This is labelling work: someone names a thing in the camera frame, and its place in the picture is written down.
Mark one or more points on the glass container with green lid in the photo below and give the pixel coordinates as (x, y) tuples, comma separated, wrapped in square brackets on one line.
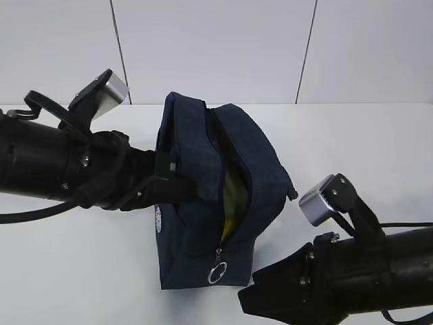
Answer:
[(235, 191)]

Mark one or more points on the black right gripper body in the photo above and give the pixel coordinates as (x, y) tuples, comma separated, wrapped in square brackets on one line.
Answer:
[(316, 303)]

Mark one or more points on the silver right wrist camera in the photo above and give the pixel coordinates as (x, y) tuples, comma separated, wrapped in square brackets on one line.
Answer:
[(336, 198)]

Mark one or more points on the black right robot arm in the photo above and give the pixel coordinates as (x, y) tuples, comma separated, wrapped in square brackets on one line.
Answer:
[(395, 273)]

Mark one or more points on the yellow lemon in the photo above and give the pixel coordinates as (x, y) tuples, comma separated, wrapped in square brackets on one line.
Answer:
[(229, 225)]

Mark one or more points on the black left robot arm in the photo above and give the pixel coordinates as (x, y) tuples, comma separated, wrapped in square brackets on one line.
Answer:
[(50, 163)]

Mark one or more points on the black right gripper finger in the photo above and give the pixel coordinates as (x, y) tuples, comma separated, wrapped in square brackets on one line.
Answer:
[(294, 269), (290, 304)]

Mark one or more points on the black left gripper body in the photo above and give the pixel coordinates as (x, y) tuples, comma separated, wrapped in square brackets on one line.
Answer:
[(127, 176)]

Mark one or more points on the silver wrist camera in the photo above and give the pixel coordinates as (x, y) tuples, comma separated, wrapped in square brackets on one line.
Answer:
[(336, 198), (100, 96)]

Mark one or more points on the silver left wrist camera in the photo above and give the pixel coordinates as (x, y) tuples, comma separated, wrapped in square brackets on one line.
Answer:
[(100, 96)]

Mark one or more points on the dark blue insulated lunch bag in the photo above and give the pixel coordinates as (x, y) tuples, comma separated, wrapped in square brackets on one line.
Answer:
[(188, 235)]

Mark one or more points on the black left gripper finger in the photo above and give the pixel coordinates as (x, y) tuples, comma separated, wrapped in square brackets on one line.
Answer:
[(160, 190)]

